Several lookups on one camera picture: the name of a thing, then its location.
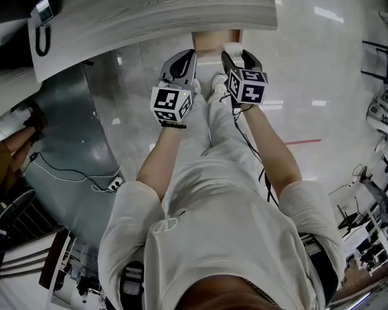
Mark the cream short-sleeved shirt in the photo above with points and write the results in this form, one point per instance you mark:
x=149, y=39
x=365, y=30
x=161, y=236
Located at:
x=220, y=231

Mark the person's left forearm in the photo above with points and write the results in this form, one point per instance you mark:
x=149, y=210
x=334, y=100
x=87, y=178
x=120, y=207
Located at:
x=161, y=160

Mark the grey wooden desk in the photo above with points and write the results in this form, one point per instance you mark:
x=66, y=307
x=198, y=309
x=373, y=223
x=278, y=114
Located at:
x=155, y=8

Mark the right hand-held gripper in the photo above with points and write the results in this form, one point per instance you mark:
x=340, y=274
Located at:
x=249, y=87

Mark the white shoe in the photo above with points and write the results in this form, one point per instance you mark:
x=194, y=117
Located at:
x=217, y=87
x=197, y=86

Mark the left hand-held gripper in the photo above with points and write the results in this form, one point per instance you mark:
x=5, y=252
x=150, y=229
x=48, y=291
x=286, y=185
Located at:
x=169, y=103

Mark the person's right forearm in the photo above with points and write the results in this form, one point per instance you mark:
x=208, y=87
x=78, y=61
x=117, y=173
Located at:
x=271, y=153

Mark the light grey trousers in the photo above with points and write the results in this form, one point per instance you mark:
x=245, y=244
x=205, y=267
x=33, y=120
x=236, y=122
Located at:
x=223, y=134

